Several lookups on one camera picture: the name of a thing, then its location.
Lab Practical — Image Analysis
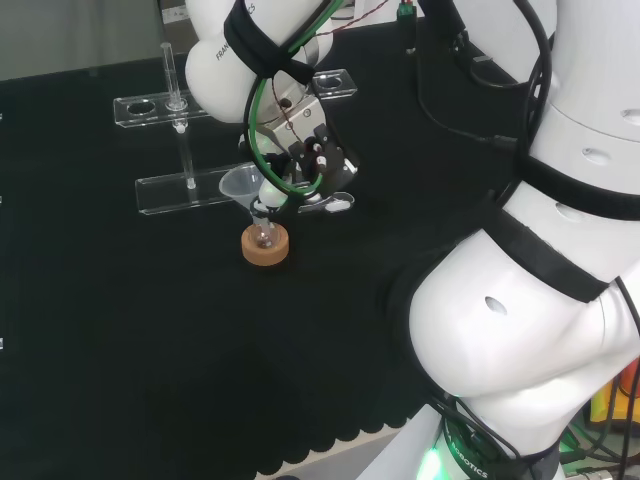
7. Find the glass round-bottom flask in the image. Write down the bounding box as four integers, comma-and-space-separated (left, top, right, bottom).
252, 214, 279, 250

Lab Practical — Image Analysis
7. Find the yellow stop button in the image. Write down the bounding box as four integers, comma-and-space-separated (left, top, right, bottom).
589, 357, 640, 426

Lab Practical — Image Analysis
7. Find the black cloth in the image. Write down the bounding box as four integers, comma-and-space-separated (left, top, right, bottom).
0, 18, 551, 480

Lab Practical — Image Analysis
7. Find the clear acrylic funnel stand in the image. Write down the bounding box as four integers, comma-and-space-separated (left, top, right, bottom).
112, 41, 359, 217

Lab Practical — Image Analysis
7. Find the black cable with connector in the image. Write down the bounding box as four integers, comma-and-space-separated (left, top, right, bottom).
407, 44, 519, 151

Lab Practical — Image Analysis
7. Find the cork ring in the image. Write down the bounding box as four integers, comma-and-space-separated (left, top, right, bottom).
240, 223, 291, 268

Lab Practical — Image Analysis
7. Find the clear weighing funnel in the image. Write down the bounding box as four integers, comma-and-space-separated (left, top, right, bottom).
297, 193, 355, 215

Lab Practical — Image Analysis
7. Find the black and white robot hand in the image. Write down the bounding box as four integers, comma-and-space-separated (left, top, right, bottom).
238, 122, 361, 214

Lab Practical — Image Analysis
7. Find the translucent plastic funnel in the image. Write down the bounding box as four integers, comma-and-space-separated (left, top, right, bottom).
218, 167, 265, 221

